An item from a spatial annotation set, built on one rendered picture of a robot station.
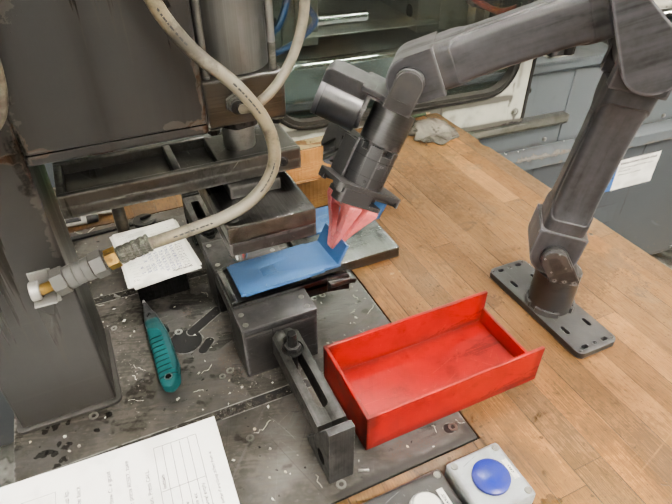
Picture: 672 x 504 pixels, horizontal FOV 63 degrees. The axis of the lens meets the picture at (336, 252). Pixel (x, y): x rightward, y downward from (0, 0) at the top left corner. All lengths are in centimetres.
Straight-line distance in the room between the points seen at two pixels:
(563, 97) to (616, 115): 107
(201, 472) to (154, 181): 33
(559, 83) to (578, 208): 101
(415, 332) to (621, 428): 27
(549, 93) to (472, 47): 107
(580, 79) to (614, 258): 85
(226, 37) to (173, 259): 41
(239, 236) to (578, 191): 42
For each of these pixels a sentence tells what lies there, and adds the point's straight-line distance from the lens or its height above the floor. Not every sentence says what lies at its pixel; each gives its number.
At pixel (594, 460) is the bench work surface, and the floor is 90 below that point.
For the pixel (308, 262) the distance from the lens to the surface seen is 75.
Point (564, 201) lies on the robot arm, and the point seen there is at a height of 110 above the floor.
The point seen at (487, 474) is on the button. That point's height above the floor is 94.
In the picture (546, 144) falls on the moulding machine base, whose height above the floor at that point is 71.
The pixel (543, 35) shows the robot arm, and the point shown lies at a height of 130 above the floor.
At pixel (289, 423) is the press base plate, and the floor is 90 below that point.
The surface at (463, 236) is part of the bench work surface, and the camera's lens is 100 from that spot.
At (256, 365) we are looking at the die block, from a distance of 73.
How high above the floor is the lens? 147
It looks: 38 degrees down
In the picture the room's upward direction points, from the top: straight up
